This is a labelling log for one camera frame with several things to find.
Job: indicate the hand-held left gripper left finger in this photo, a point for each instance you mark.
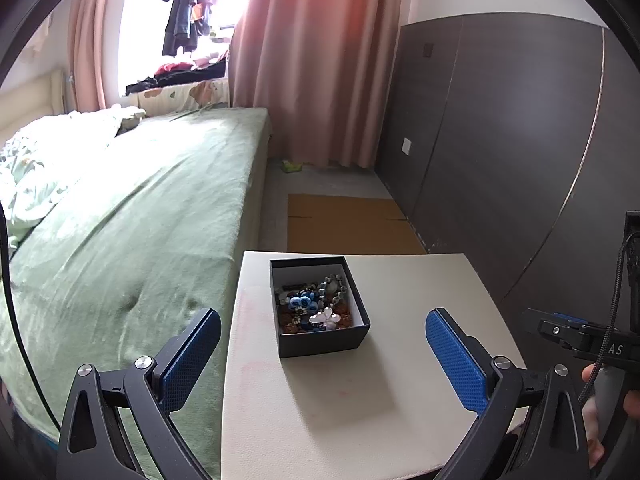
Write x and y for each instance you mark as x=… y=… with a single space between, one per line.
x=185 y=360

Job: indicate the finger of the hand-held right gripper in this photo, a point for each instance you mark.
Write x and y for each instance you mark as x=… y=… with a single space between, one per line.
x=552 y=331

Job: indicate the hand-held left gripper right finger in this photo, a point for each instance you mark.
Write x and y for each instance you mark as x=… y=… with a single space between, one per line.
x=455 y=360

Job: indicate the black jewelry box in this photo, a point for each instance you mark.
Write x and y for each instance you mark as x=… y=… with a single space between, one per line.
x=320 y=345

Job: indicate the pale butterfly ornament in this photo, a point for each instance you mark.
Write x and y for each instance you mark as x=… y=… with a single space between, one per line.
x=325 y=317

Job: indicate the person's right hand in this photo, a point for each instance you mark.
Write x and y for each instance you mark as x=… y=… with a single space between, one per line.
x=592 y=425

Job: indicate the bed with green sheet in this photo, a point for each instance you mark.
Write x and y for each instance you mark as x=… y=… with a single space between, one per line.
x=150 y=235

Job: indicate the brown cardboard sheet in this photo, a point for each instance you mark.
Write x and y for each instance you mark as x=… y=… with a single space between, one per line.
x=350 y=225

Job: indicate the small green packet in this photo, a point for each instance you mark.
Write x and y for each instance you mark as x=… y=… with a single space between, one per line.
x=292 y=166

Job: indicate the pale patterned blanket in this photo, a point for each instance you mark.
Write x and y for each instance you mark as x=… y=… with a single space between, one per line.
x=35 y=170

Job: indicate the floral patterned cloth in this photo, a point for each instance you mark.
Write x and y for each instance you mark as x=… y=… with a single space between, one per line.
x=190 y=95

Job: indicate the pile of clothes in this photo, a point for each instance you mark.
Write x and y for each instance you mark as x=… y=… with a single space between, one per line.
x=175 y=72

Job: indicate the wide pink curtain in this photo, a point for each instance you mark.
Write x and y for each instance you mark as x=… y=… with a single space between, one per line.
x=320 y=60

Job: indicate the narrow pink curtain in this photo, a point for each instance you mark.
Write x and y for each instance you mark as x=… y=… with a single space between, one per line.
x=90 y=35

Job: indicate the hanging dark clothes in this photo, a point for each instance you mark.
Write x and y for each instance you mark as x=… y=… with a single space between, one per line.
x=185 y=10

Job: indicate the white wall outlet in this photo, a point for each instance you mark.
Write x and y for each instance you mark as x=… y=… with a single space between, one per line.
x=407 y=145

